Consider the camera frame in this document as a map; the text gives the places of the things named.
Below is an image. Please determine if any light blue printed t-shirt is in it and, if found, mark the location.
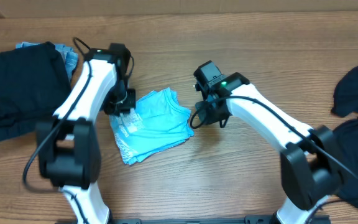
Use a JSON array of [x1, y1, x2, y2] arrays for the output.
[[109, 88, 194, 165]]

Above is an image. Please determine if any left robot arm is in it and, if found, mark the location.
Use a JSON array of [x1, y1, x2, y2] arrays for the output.
[[33, 43, 135, 224]]

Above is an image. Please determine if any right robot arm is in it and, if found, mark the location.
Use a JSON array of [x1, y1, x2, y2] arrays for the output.
[[193, 61, 348, 223]]

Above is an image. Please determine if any folded blue denim garment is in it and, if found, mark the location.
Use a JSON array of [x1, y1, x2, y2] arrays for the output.
[[11, 42, 79, 85]]

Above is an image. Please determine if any folded black garment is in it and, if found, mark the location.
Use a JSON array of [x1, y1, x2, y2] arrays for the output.
[[0, 42, 71, 141]]

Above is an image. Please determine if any right black cable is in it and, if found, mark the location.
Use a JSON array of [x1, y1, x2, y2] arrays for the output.
[[190, 95, 358, 224]]

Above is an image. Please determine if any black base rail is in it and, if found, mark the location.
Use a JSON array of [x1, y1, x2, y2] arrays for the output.
[[54, 214, 332, 224]]

